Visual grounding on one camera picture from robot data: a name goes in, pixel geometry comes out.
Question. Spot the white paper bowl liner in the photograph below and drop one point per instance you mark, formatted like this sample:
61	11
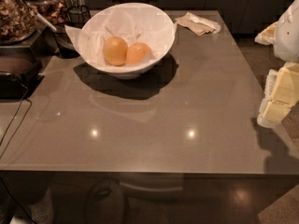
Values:
93	38

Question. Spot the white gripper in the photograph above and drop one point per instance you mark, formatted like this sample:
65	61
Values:
288	34

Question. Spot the folded paper napkins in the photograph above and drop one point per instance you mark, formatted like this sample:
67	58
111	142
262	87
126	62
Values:
198	25

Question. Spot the orange fruit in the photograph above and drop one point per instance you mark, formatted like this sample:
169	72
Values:
114	50
137	52

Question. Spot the large glass snack jar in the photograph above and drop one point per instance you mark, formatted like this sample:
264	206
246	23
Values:
16	22

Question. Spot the black wire cup holder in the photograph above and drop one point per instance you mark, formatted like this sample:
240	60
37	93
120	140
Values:
79	15

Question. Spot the dark box appliance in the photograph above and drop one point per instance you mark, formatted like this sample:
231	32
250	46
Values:
19	75

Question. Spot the white ceramic bowl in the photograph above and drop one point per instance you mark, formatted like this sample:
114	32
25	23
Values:
137	70

